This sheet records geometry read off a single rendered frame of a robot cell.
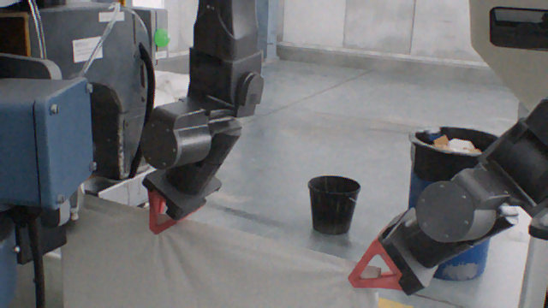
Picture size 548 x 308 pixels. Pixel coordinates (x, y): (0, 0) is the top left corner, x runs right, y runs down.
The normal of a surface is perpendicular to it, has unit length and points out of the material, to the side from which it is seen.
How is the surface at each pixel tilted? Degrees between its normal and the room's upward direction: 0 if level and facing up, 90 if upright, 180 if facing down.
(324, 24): 90
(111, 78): 90
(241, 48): 99
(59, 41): 90
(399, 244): 48
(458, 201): 75
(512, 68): 130
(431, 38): 90
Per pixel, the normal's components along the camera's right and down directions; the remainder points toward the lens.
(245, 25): 0.78, 0.17
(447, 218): -0.61, -0.06
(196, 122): 0.81, 0.35
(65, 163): 1.00, 0.05
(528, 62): -0.40, 0.80
